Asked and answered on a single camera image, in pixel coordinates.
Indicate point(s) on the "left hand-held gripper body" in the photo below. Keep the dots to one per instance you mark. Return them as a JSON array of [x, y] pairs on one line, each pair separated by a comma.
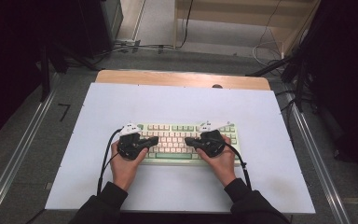
[[129, 145]]

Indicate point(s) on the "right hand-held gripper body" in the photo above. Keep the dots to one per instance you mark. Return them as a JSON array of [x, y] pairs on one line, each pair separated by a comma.
[[213, 144]]

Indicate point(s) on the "green and pink keyboard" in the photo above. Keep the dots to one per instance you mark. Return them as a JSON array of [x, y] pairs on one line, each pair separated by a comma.
[[174, 138]]

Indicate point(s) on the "person's left hand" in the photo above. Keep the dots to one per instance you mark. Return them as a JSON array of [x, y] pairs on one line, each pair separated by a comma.
[[122, 171]]

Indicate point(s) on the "person's right hand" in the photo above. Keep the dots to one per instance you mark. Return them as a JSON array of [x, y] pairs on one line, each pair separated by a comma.
[[225, 168]]

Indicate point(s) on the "white board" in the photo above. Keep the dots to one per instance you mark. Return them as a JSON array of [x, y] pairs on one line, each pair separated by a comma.
[[180, 102]]

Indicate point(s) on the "wooden table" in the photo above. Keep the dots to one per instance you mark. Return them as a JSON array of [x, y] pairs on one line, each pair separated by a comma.
[[167, 77]]

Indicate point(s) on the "person's dark clothing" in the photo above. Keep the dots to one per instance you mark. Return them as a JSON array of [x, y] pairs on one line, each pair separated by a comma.
[[177, 218]]

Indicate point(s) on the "black stand legs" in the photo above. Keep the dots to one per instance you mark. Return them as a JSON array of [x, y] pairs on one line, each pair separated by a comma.
[[298, 84]]

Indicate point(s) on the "black metal stand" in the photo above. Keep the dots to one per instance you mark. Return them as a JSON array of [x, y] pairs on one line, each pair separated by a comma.
[[45, 74]]

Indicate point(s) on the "black cabinet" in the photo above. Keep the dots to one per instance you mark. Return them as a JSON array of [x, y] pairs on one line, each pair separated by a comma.
[[99, 25]]

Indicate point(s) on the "light wooden shelf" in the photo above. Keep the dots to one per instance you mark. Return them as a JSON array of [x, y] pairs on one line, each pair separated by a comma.
[[230, 15]]

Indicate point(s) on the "dark curtain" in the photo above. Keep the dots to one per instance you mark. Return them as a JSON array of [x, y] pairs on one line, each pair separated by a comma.
[[348, 77], [9, 62]]

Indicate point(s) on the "metal floor rail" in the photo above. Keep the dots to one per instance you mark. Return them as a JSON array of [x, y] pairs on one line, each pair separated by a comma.
[[15, 152], [320, 168]]

